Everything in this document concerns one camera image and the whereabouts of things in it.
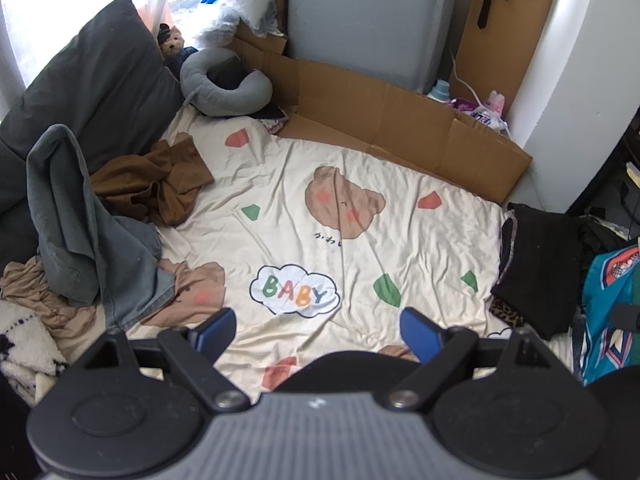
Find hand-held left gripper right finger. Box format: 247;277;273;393
382;306;563;413

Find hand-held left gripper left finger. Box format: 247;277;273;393
75;307;251;413

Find brown printed t-shirt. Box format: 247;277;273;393
90;132;216;226

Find leopard print cloth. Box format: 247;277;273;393
489;297;526;328

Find black folded garment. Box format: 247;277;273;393
490;203;586;341

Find cream printed blanket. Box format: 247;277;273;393
95;105;576;396

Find teal patterned cloth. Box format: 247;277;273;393
572;245;640;386

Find grey-blue jeans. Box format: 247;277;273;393
26;124;176;333

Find beige cloth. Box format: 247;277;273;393
0;255;98;346

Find white black fuzzy blanket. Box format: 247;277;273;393
0;300;71;406

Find small floral cloth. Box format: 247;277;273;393
250;105;291;135

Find flattened cardboard sheet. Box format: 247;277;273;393
234;20;533;206

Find dark clutter pile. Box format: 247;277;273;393
580;140;640;256

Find purple white packet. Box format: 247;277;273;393
452;97;508;133

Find pink bottle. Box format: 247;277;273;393
482;90;506;118

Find grey neck pillow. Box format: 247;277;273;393
179;47;273;117

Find black cloth bundle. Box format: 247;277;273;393
207;57;251;91

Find dark grey pillow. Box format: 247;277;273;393
0;0;183;216

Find teddy bear toy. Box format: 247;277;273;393
157;24;198;76

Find upright cardboard panel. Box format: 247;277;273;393
447;0;556;106

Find grey plastic-wrapped mattress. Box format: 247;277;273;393
287;0;463;93

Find white cable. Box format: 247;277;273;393
450;50;513;138

